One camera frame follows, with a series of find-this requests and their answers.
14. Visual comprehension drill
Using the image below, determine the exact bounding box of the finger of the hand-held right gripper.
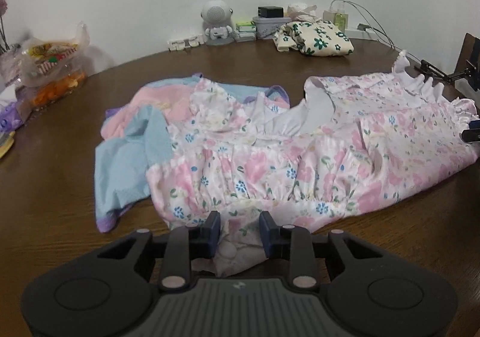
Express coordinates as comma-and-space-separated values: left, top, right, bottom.
461, 120, 480, 143

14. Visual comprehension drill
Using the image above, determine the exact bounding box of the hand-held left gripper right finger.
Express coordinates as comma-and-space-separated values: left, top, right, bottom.
259, 210, 381, 290

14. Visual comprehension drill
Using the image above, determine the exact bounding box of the grey tin box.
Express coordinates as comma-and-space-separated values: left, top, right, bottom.
252, 16, 291, 40

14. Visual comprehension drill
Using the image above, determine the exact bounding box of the clear container of oranges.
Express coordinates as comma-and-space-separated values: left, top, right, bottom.
28, 67, 89, 107

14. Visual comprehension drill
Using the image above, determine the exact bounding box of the crumpled white tissue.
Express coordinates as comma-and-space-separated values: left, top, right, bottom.
287, 3, 317, 21

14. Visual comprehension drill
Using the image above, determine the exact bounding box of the white cable clip holder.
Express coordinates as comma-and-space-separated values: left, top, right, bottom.
167, 34, 205, 53

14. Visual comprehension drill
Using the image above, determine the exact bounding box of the white power strip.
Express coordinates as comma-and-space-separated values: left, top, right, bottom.
345, 28, 383, 41

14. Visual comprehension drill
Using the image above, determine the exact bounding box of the blue and purple garment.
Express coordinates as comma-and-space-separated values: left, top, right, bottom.
94, 75, 291, 234

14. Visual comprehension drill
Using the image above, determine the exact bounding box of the clear glass vase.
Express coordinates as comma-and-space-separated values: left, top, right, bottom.
0, 45, 24, 94

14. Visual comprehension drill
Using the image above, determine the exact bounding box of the purple tissue pack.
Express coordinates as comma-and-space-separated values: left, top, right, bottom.
0, 101, 19, 133

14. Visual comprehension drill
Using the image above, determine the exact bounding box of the grey cable with plug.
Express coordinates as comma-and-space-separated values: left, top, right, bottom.
357, 24, 426, 65

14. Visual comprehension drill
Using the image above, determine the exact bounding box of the black charger block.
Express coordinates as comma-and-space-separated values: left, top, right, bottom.
258, 5, 284, 19

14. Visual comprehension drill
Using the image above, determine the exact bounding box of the pink floral dress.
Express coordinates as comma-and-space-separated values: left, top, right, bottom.
145, 50, 480, 278

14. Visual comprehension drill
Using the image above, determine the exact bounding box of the white robot speaker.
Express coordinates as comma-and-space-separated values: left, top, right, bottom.
200, 0, 235, 46

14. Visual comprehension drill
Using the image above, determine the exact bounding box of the white charging cable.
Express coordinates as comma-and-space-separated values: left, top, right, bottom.
332, 0, 396, 48

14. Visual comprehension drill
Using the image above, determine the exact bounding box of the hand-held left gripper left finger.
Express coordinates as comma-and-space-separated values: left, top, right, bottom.
95, 211, 221, 292

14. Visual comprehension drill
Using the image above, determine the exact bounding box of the white power adapter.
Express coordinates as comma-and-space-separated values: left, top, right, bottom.
323, 0, 351, 28

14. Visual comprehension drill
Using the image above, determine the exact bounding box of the green liquid bottle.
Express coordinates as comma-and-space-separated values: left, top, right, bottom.
335, 3, 347, 32

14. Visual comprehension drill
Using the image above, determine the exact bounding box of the wooden chair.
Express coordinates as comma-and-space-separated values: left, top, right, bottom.
454, 33, 480, 98

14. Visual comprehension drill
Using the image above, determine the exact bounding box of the clear plastic snack bag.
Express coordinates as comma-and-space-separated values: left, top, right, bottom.
19, 22, 91, 88

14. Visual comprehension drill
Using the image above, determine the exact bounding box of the folded cream green-flower cloth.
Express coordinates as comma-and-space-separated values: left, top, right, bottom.
273, 20, 355, 58

